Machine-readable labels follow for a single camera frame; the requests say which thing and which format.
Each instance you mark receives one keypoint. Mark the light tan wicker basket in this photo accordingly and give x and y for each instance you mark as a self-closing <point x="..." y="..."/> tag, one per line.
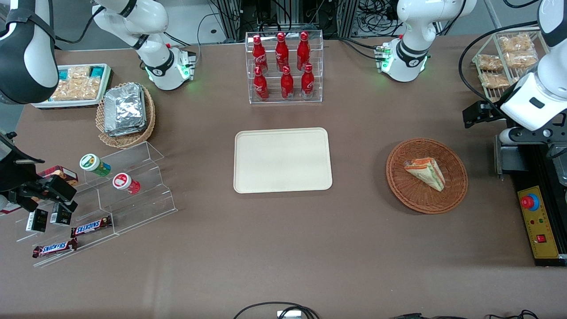
<point x="124" y="139"/>

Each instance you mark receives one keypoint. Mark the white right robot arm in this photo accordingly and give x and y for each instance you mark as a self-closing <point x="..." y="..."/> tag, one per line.
<point x="160" y="60"/>

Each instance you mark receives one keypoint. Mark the clear cracker packet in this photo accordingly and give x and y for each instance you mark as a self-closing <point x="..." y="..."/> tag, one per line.
<point x="79" y="73"/>
<point x="75" y="90"/>

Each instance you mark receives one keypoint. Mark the triangle sandwich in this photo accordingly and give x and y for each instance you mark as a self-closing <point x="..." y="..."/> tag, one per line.
<point x="426" y="173"/>

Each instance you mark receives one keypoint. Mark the clear acrylic step display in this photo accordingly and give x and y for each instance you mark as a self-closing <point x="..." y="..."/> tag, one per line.
<point x="141" y="208"/>

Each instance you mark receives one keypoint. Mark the white plastic snack tray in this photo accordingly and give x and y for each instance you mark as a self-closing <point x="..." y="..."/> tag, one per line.
<point x="71" y="103"/>

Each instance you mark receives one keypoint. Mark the red emergency stop button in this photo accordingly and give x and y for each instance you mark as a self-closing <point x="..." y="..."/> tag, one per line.
<point x="529" y="202"/>

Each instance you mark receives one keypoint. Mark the clear pastry packet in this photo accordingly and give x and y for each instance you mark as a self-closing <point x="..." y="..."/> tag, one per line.
<point x="522" y="59"/>
<point x="495" y="80"/>
<point x="490" y="62"/>
<point x="516" y="43"/>

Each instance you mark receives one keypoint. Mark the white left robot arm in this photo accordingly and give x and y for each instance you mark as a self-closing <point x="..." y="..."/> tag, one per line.
<point x="416" y="44"/>

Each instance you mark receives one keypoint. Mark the small black box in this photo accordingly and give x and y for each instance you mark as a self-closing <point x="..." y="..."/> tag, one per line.
<point x="36" y="221"/>
<point x="60" y="215"/>

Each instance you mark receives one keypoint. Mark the black yellow control box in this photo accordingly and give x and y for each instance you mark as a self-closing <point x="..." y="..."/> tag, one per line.
<point x="547" y="221"/>

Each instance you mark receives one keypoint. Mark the beige rectangular tray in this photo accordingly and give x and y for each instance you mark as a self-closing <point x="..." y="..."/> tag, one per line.
<point x="282" y="160"/>

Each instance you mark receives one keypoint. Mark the dark red carton box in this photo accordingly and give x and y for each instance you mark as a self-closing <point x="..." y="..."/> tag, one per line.
<point x="62" y="173"/>

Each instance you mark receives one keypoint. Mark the silver foil packet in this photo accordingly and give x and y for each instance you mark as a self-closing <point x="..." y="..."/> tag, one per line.
<point x="125" y="108"/>
<point x="130" y="131"/>

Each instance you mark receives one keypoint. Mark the red cola bottle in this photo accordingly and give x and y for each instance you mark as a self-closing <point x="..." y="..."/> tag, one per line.
<point x="281" y="52"/>
<point x="303" y="52"/>
<point x="259" y="55"/>
<point x="307" y="83"/>
<point x="261" y="86"/>
<point x="287" y="85"/>

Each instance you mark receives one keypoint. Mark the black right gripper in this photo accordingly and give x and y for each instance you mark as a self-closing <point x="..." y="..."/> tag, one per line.
<point x="18" y="174"/>

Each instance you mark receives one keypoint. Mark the clear acrylic bottle rack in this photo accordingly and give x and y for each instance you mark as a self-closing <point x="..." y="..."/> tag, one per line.
<point x="285" y="98"/>

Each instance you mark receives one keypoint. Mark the red snack cup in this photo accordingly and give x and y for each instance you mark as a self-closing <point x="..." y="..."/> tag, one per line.
<point x="125" y="183"/>

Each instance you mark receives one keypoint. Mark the green snack cup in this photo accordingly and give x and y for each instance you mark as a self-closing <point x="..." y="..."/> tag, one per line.
<point x="94" y="164"/>

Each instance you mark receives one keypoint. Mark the Snickers chocolate bar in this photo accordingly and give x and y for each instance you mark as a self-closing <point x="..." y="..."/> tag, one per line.
<point x="91" y="226"/>
<point x="55" y="248"/>

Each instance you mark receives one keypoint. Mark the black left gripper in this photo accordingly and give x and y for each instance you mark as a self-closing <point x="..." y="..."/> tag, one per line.
<point x="491" y="111"/>

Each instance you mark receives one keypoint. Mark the aluminium frame post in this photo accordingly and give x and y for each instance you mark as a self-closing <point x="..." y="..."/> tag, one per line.
<point x="230" y="20"/>
<point x="347" y="17"/>

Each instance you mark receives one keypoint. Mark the brown table cover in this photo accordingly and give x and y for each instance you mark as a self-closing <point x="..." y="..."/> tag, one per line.
<point x="283" y="252"/>

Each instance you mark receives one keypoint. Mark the round brown wicker basket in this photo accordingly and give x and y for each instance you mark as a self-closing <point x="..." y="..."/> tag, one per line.
<point x="425" y="199"/>

